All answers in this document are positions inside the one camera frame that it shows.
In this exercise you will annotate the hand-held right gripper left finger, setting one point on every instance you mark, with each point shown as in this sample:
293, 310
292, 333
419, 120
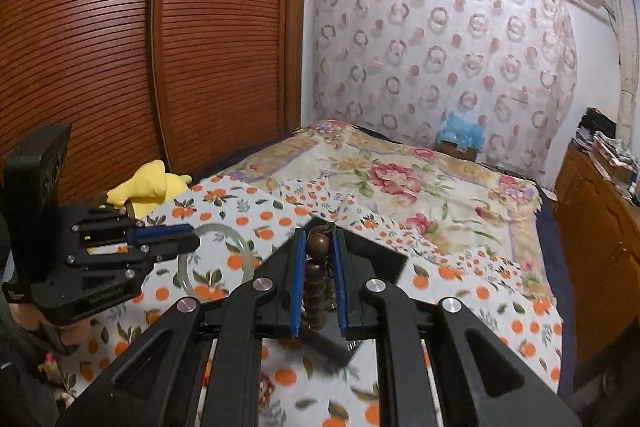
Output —
298, 287

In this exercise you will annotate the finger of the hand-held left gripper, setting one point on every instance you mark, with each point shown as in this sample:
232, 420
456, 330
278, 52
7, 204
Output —
172, 251
160, 233

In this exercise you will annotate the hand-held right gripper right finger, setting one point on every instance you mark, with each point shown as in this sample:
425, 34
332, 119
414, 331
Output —
339, 287

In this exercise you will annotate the pale jade bangle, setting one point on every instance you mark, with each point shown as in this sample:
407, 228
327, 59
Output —
182, 276

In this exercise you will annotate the black square box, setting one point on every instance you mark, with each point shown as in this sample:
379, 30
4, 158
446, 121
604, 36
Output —
390, 264

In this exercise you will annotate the person's left forearm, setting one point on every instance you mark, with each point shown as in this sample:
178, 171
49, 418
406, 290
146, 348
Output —
22, 382

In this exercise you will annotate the person's left hand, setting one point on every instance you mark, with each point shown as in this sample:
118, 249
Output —
25, 312

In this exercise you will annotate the yellow cloth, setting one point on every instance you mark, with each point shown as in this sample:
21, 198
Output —
145, 187

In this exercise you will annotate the floral blanket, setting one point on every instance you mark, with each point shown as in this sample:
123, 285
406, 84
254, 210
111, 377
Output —
400, 177

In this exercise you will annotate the orange print cloth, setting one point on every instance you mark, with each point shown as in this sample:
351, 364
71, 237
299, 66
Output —
500, 307

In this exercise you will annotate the small cardboard box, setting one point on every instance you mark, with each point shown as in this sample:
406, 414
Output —
460, 151

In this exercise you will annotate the blue plastic bag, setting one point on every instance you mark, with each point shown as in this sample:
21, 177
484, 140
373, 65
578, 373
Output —
461, 131

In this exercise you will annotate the slatted wooden wardrobe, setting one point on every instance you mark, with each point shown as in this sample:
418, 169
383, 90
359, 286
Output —
100, 32

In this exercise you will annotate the navy bed sheet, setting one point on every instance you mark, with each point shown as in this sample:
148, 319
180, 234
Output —
550, 257

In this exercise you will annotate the circle patterned curtain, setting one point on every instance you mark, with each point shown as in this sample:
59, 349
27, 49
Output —
440, 57

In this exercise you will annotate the wooden cabinet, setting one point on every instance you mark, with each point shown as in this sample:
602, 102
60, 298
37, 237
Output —
595, 232

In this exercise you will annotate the stack of dark clothes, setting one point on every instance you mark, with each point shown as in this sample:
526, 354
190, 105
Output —
597, 124

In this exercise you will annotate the folded towels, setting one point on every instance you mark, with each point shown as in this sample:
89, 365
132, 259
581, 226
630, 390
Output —
615, 154

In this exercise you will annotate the tied beige curtain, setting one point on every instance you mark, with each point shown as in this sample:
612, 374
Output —
627, 72

